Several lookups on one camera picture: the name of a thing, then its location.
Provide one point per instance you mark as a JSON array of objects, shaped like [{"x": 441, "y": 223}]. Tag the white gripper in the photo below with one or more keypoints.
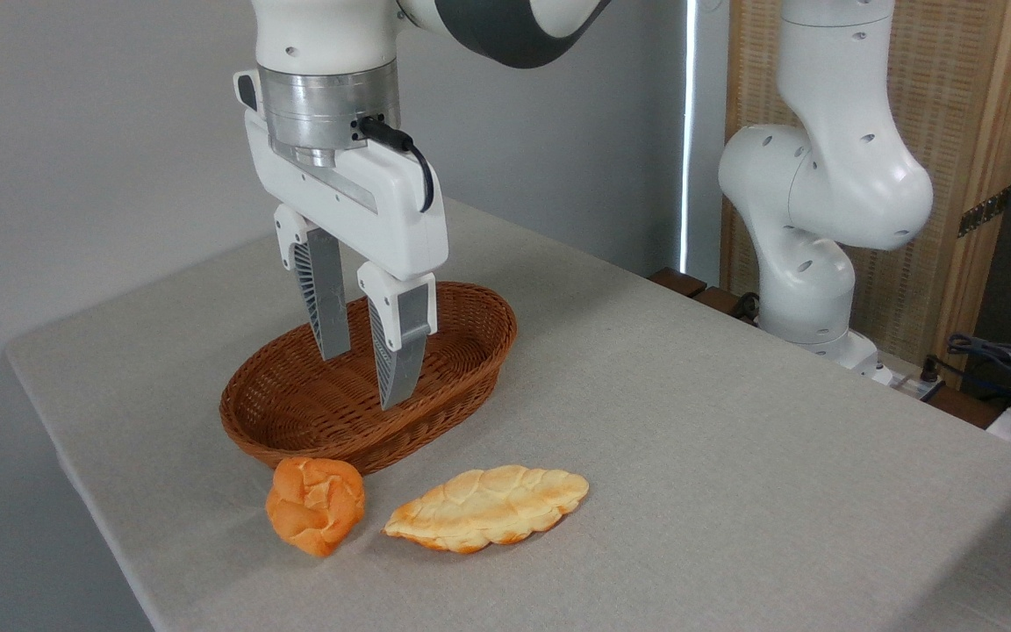
[{"x": 383, "y": 211}]

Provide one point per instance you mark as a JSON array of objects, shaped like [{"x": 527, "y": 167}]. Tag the round orange bread roll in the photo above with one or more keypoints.
[{"x": 312, "y": 507}]

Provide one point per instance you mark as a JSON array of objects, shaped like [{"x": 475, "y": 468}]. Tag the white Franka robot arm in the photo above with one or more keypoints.
[{"x": 821, "y": 175}]

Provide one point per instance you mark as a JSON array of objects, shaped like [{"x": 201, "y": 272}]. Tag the brown oval wicker basket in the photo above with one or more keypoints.
[{"x": 295, "y": 421}]

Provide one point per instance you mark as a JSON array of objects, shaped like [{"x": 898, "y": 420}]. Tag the flat leaf-shaped bread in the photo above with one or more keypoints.
[{"x": 488, "y": 507}]

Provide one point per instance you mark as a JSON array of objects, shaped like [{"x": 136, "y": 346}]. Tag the white wrist-mounted box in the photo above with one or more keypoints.
[{"x": 247, "y": 89}]

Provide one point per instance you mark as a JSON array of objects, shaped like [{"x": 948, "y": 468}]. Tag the brown wooden board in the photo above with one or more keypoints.
[{"x": 679, "y": 282}]

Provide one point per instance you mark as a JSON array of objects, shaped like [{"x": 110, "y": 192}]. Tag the grey tablecloth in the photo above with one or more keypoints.
[{"x": 690, "y": 483}]

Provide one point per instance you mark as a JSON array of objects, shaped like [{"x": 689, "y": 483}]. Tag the metal screen hinge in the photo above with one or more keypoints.
[{"x": 984, "y": 211}]

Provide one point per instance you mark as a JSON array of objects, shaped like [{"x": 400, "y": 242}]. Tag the wooden rattan folding screen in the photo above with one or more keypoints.
[{"x": 953, "y": 70}]

